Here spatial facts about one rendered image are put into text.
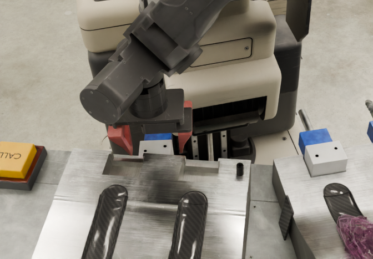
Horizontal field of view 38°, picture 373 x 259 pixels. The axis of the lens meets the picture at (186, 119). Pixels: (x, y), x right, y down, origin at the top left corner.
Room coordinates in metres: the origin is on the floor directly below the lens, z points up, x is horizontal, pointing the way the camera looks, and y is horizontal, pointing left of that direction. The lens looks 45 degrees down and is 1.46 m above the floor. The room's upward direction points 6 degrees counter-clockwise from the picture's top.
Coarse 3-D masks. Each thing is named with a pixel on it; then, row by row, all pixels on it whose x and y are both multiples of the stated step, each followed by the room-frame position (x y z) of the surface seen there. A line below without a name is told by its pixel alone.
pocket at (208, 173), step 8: (184, 160) 0.50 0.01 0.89; (184, 168) 0.50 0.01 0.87; (192, 168) 0.50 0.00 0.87; (200, 168) 0.50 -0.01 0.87; (208, 168) 0.49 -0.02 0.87; (216, 168) 0.49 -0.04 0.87; (184, 176) 0.49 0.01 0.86; (192, 176) 0.49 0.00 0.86; (200, 176) 0.49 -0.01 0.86; (208, 176) 0.49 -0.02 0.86; (216, 176) 0.49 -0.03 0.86
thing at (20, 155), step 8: (0, 144) 0.62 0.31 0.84; (8, 144) 0.62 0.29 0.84; (16, 144) 0.62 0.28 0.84; (24, 144) 0.62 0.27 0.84; (32, 144) 0.61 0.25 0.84; (0, 152) 0.60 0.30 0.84; (8, 152) 0.60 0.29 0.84; (16, 152) 0.60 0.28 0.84; (24, 152) 0.60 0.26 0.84; (32, 152) 0.60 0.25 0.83; (0, 160) 0.59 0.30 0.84; (8, 160) 0.58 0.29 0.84; (16, 160) 0.58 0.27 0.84; (24, 160) 0.58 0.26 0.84; (32, 160) 0.60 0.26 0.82; (0, 168) 0.57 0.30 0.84; (8, 168) 0.57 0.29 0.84; (16, 168) 0.57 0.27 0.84; (24, 168) 0.57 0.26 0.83; (0, 176) 0.57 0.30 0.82; (8, 176) 0.56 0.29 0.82; (16, 176) 0.56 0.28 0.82; (24, 176) 0.56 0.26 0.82
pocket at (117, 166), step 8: (112, 152) 0.53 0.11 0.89; (112, 160) 0.53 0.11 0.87; (120, 160) 0.52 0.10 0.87; (128, 160) 0.52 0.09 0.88; (136, 160) 0.52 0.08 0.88; (104, 168) 0.50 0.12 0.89; (112, 168) 0.52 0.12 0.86; (120, 168) 0.52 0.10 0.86; (128, 168) 0.52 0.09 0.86; (136, 168) 0.52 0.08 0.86; (136, 176) 0.50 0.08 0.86
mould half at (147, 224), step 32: (96, 160) 0.52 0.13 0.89; (160, 160) 0.50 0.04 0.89; (224, 160) 0.49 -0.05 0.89; (64, 192) 0.46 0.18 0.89; (96, 192) 0.46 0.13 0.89; (128, 192) 0.45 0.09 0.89; (160, 192) 0.45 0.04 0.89; (224, 192) 0.44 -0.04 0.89; (64, 224) 0.42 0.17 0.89; (128, 224) 0.40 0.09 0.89; (160, 224) 0.40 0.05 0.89; (224, 224) 0.39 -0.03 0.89; (32, 256) 0.37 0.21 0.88; (64, 256) 0.37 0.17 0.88; (128, 256) 0.36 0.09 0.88; (160, 256) 0.35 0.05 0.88; (224, 256) 0.34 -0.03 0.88
